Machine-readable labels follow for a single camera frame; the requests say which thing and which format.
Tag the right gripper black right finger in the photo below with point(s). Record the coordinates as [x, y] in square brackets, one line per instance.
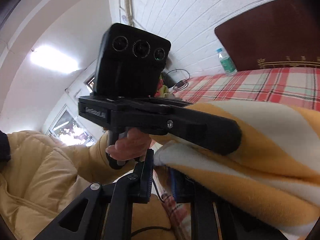
[215, 218]

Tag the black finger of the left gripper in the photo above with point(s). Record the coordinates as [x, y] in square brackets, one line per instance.
[205, 127]

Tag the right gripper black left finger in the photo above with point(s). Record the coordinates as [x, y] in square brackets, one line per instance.
[104, 211]

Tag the orange white striped sweater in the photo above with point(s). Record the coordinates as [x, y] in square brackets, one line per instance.
[273, 175]

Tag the person's left hand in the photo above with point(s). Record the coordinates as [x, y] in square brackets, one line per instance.
[135, 145]

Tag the green label water bottle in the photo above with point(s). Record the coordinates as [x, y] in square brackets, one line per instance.
[226, 61]

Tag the window with bars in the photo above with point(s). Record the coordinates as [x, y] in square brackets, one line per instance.
[68, 130]

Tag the red plaid bed sheet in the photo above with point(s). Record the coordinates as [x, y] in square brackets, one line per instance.
[288, 86]

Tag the dark wooden headboard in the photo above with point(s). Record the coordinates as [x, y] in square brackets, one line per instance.
[277, 34]

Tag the black charger with cable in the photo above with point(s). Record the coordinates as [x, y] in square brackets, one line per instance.
[177, 79]

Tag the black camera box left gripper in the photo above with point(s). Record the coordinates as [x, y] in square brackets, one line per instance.
[130, 63]

